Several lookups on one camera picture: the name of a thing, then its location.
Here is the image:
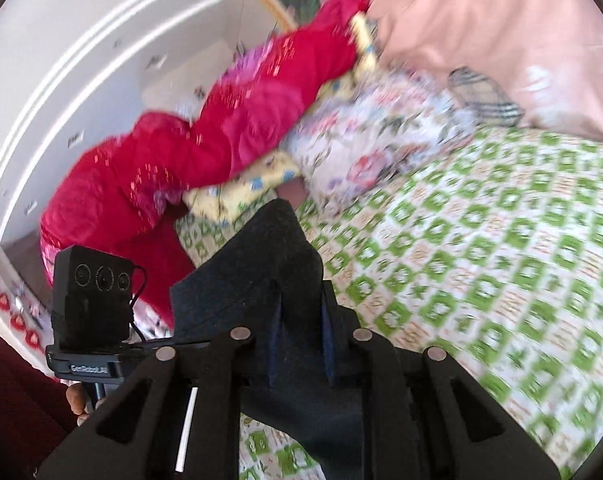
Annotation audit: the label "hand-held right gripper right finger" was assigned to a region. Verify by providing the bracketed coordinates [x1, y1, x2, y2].
[324, 290, 562, 480]

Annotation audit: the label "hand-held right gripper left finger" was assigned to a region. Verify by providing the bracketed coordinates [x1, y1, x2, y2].
[36, 300, 285, 480]

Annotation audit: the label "black pants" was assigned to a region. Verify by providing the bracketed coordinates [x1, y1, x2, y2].
[169, 199, 412, 480]

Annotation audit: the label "person's left hand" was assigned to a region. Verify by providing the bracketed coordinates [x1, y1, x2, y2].
[64, 385, 95, 428]

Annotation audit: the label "white cloth with red hearts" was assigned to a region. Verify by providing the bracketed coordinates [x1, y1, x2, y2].
[0, 247, 55, 356]

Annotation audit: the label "dark red cloth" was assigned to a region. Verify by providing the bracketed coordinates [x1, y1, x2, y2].
[0, 317, 80, 466]

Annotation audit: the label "green checked bed sheet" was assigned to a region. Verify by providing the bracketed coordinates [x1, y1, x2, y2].
[174, 125, 603, 480]

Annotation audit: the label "white headboard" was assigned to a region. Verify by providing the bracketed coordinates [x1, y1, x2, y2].
[0, 0, 292, 266]

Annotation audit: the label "floral pillow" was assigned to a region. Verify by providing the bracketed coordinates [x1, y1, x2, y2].
[282, 67, 477, 211]

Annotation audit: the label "pink blanket with plaid hearts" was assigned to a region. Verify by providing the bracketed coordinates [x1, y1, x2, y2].
[369, 0, 603, 146]

